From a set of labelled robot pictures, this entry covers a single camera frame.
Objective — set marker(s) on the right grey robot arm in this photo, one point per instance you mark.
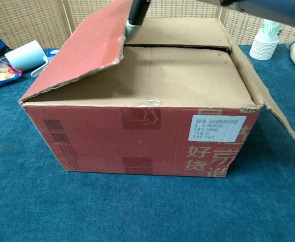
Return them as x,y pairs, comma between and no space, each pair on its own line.
268,11

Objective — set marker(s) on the blue white toothpaste box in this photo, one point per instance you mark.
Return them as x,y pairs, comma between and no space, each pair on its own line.
52,53

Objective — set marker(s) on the blue cookie snack bag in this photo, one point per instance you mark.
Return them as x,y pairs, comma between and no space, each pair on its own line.
0,75

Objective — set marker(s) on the light blue plastic mug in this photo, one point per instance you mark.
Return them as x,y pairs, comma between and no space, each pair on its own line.
26,56

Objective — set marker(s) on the wooden woven folding screen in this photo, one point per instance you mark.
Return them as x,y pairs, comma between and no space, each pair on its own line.
24,22

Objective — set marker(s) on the blue table cloth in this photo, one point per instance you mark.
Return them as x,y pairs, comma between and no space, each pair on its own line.
62,201

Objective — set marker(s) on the red cardboard box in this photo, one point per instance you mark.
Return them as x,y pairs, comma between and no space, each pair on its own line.
99,136

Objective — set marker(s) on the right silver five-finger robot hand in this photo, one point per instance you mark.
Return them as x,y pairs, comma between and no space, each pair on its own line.
137,15

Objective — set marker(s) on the stack of paper cups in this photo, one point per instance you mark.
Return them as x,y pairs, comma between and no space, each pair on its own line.
264,43

